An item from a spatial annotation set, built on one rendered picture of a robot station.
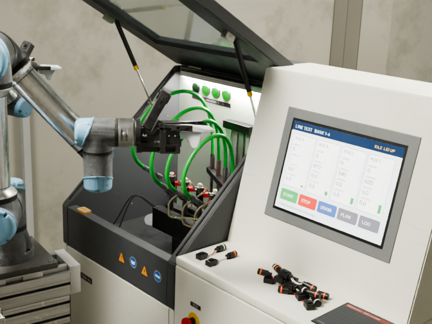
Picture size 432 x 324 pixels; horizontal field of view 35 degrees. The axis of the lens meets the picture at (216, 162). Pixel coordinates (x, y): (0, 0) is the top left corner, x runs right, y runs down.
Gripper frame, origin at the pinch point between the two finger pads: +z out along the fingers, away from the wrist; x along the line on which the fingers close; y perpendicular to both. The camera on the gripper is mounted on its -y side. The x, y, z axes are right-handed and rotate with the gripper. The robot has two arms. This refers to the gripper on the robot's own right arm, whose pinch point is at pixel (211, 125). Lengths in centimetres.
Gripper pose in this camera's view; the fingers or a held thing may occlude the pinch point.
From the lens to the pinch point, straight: 179.4
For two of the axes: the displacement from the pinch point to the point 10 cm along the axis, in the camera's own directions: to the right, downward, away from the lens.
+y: -0.2, 9.9, 1.5
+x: 1.4, 1.5, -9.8
